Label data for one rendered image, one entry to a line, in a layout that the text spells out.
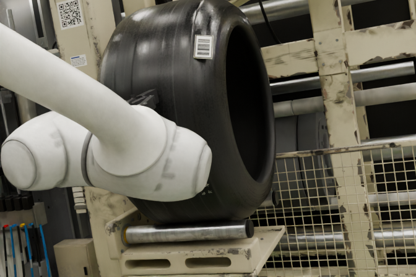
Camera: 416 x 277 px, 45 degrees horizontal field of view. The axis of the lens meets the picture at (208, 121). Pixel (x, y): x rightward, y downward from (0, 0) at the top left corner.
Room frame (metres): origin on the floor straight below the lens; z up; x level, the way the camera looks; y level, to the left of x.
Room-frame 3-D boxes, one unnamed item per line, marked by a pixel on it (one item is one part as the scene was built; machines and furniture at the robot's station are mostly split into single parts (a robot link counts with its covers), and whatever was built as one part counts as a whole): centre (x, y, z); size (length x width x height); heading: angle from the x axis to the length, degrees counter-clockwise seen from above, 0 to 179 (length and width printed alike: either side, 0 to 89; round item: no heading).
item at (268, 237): (1.40, 0.06, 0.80); 0.37 x 0.36 x 0.02; 159
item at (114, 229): (1.46, 0.22, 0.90); 0.40 x 0.03 x 0.10; 159
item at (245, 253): (1.27, 0.11, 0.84); 0.36 x 0.09 x 0.06; 69
